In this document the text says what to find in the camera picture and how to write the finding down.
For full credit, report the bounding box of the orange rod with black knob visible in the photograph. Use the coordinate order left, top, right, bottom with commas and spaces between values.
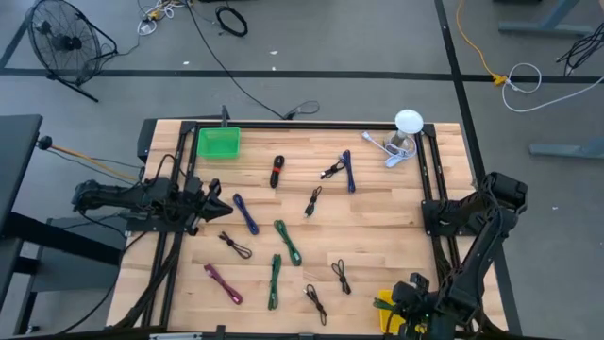
36, 135, 141, 183

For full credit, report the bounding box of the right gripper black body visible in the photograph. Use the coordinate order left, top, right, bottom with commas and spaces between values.
390, 280, 443, 332

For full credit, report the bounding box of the black usb cable red band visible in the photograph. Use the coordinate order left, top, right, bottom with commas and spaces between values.
269, 154, 286, 190

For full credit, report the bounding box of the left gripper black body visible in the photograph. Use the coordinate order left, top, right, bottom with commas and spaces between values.
182, 175, 222, 236

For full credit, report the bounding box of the green braided usb cable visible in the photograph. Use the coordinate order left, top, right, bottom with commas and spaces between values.
374, 297, 402, 313
273, 218, 303, 267
267, 253, 283, 312

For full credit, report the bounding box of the magenta braided usb cable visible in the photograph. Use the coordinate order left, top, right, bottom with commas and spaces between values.
203, 263, 244, 306

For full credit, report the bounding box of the silver aluminium bracket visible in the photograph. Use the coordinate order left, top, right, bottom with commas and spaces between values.
149, 332, 203, 340

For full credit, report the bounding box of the white dome lamp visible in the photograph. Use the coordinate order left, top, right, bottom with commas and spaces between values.
389, 109, 425, 148

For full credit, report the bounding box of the white power cable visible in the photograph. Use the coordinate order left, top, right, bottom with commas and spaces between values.
361, 130, 419, 169

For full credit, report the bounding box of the black desk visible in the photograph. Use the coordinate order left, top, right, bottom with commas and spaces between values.
0, 113, 125, 336

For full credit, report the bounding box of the long black floor cable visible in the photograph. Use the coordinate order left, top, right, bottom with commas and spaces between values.
186, 0, 322, 122

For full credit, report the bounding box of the green plastic basket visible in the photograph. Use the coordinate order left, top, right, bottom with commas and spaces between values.
196, 126, 242, 160

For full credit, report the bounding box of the white cable bundle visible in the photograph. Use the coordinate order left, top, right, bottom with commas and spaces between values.
136, 0, 188, 37

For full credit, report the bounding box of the yellow plastic basket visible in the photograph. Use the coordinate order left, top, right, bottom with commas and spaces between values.
377, 288, 428, 335

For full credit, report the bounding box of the black aluminium table frame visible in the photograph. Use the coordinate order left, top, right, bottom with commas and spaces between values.
112, 118, 525, 340

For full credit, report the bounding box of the blue braided usb cable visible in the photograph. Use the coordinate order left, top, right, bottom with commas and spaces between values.
231, 192, 260, 236
340, 149, 357, 195

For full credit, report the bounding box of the black cable bundle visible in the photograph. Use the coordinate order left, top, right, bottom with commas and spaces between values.
555, 21, 604, 77

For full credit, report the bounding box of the black floor fan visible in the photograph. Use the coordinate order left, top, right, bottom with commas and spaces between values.
25, 0, 119, 103

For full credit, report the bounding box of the grey desk leg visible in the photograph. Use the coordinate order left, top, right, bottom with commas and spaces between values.
528, 136, 604, 160
497, 0, 596, 37

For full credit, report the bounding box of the white floor cable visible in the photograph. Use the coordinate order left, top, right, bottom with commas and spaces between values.
500, 61, 604, 114

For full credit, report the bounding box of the yellow extension cord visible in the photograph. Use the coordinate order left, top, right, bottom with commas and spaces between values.
455, 0, 509, 88

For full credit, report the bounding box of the coiled black cable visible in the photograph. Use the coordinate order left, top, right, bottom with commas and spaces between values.
214, 5, 249, 39

